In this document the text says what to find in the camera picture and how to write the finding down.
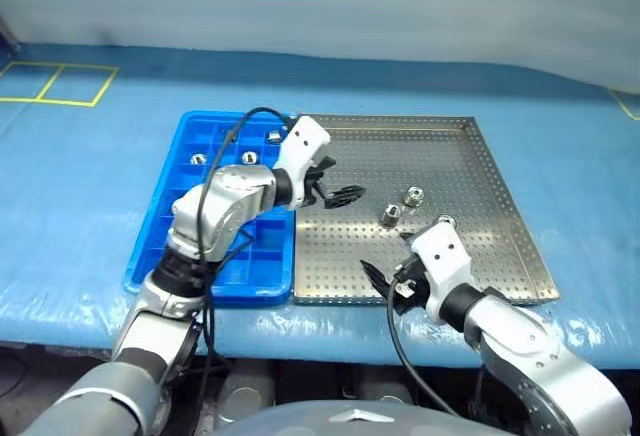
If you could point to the grey robot torso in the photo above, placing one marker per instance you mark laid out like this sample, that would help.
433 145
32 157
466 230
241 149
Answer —
350 418

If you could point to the perforated steel tray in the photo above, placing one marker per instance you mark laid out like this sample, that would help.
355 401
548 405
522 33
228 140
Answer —
450 156

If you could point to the grey metal strut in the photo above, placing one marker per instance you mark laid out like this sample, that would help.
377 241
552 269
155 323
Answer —
7 36

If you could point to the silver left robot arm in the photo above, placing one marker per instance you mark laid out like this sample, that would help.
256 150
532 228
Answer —
220 211

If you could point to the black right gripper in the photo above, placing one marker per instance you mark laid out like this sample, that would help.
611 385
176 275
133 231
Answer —
412 286

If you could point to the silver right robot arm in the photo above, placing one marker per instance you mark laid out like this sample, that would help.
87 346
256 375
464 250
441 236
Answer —
525 351

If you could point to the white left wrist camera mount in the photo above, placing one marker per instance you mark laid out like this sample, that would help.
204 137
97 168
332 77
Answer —
300 148

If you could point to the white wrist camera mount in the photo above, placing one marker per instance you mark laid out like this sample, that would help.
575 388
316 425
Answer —
300 148
445 256

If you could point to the blue compartment tray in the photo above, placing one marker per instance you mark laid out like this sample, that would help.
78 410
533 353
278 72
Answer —
270 236

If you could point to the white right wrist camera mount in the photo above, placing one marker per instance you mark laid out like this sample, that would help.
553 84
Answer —
445 256

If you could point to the grey rounded shape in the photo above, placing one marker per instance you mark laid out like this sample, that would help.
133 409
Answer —
240 391
385 391

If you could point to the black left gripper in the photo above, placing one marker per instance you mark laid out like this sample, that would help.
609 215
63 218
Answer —
314 188

